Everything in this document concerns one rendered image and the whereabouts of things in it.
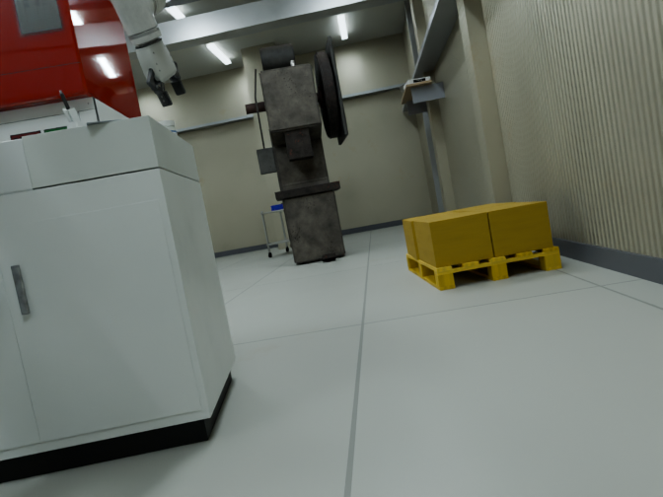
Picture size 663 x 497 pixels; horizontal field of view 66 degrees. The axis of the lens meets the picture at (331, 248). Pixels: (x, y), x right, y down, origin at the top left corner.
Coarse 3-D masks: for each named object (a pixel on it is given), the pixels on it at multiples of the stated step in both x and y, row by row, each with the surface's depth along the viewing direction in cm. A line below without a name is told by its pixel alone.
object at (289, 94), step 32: (288, 64) 683; (320, 64) 640; (256, 96) 647; (288, 96) 636; (320, 96) 673; (288, 128) 641; (320, 128) 656; (288, 160) 689; (320, 160) 692; (288, 192) 636; (320, 192) 644; (288, 224) 643; (320, 224) 644; (320, 256) 647
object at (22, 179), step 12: (0, 144) 141; (12, 144) 141; (0, 156) 141; (12, 156) 142; (24, 156) 142; (0, 168) 142; (12, 168) 142; (24, 168) 142; (0, 180) 142; (12, 180) 142; (24, 180) 142; (0, 192) 142
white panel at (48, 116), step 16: (0, 112) 200; (16, 112) 200; (32, 112) 201; (48, 112) 201; (80, 112) 202; (96, 112) 203; (0, 128) 200; (16, 128) 201; (32, 128) 201; (48, 128) 201
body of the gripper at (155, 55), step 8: (160, 40) 140; (136, 48) 138; (144, 48) 136; (152, 48) 137; (160, 48) 140; (144, 56) 137; (152, 56) 137; (160, 56) 139; (168, 56) 143; (144, 64) 138; (152, 64) 138; (160, 64) 139; (168, 64) 143; (144, 72) 139; (160, 72) 139; (168, 72) 142
